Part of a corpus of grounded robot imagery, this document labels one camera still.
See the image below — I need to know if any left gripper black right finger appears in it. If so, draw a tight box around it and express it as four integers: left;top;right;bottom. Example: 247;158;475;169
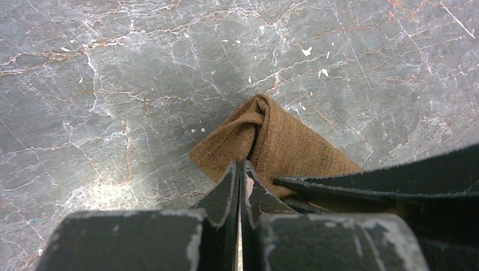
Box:
240;160;428;270

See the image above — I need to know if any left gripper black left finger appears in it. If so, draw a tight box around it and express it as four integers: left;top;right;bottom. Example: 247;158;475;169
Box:
37;161;240;270

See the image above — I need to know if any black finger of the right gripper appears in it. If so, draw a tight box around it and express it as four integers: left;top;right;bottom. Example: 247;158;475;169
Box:
274;145;478;270

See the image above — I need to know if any brown cloth napkin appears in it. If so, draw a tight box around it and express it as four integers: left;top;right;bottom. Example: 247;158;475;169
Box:
189;94;361;198

